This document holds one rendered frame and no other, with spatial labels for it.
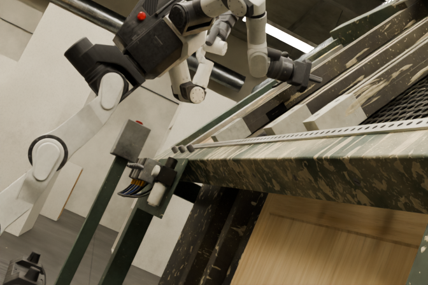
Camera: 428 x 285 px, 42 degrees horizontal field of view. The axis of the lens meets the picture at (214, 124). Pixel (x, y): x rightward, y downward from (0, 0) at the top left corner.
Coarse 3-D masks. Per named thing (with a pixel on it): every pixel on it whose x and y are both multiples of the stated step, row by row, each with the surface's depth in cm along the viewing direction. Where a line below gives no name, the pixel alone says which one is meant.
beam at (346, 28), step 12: (396, 0) 259; (372, 12) 272; (384, 12) 263; (396, 12) 256; (348, 24) 292; (360, 24) 283; (372, 24) 275; (336, 36) 307; (348, 36) 298; (360, 36) 289
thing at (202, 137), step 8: (336, 48) 278; (328, 56) 276; (312, 64) 274; (272, 88) 271; (280, 88) 268; (264, 96) 265; (248, 104) 266; (256, 104) 264; (240, 112) 261; (224, 120) 262; (232, 120) 260; (216, 128) 257; (200, 136) 258; (208, 136) 256; (192, 144) 254
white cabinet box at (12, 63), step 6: (0, 54) 605; (0, 60) 604; (6, 60) 605; (12, 60) 606; (0, 66) 603; (6, 66) 605; (12, 66) 606; (0, 72) 603; (6, 72) 604; (12, 72) 605; (0, 78) 602; (6, 78) 603; (0, 84) 601; (0, 90) 601
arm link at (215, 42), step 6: (210, 30) 265; (216, 30) 260; (222, 30) 263; (210, 36) 258; (216, 36) 260; (222, 36) 263; (210, 42) 257; (216, 42) 260; (222, 42) 260; (204, 48) 262; (210, 48) 261; (216, 48) 260; (222, 48) 259; (222, 54) 261
